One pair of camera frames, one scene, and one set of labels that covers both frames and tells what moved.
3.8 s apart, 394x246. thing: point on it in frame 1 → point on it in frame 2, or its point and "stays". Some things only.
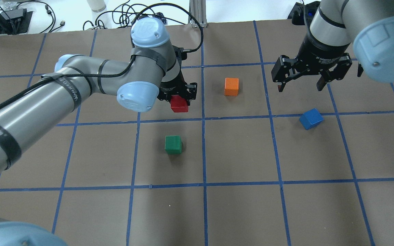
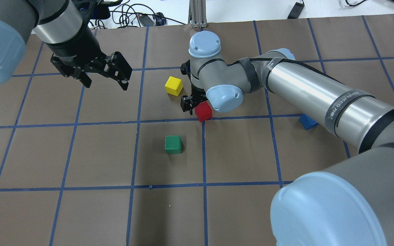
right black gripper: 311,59 → 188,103
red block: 178,104 → 203,111
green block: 173,145 stays
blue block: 311,119 stays
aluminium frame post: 197,9 stays
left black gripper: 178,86 → 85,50
